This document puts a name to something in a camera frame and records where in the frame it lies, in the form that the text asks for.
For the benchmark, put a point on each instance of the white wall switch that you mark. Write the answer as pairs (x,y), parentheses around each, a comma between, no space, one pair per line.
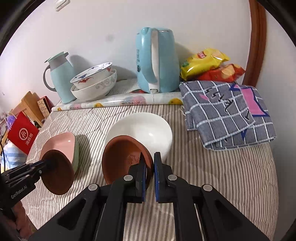
(59,4)

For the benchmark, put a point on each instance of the grey checked cloth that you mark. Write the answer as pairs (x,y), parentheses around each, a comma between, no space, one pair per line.
(226,115)

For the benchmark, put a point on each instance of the red chips bag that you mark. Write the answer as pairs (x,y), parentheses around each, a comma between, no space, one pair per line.
(224,73)

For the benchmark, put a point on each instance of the yellow chips bag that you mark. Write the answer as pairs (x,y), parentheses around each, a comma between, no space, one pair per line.
(201,62)

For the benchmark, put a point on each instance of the brown patterned box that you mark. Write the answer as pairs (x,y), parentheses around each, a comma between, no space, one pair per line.
(45,106)

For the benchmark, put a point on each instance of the white small bowl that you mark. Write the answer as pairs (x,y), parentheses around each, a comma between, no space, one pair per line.
(149,129)

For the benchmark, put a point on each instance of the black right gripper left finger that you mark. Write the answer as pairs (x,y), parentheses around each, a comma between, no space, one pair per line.
(97,213)

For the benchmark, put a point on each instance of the pink square plate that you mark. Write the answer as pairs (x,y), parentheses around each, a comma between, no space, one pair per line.
(63,142)

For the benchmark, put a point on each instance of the light blue thermos jug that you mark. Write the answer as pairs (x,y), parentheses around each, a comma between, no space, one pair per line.
(61,72)

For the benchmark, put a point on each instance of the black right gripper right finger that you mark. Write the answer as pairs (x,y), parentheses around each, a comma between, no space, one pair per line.
(201,213)

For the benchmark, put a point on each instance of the red paper bag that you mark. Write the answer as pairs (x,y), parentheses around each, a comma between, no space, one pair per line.
(23,133)

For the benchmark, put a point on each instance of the light blue square plate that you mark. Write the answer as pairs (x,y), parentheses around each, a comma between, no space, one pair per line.
(75,161)

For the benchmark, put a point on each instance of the wooden chair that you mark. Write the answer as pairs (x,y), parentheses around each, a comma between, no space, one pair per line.
(29,106)

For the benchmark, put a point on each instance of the fruit patterned covered board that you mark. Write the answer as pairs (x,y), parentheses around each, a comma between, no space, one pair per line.
(125,93)

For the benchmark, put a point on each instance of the large white porcelain bowl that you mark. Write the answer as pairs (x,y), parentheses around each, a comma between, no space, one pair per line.
(96,91)

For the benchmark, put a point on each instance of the light blue electric kettle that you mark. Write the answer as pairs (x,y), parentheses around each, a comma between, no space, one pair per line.
(157,61)

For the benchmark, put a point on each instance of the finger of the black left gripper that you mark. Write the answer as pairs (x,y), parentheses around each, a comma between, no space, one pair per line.
(24,174)

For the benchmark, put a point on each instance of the brown clay bowl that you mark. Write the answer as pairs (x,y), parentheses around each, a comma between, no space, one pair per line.
(58,174)
(120,153)

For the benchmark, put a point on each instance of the middle white bowl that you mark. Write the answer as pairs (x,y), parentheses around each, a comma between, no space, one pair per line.
(97,83)

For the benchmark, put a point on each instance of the blue patterned porcelain bowl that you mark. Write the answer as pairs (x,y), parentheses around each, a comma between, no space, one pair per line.
(101,71)

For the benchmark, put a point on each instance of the brown wooden door frame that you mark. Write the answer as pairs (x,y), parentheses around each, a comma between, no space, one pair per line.
(257,43)

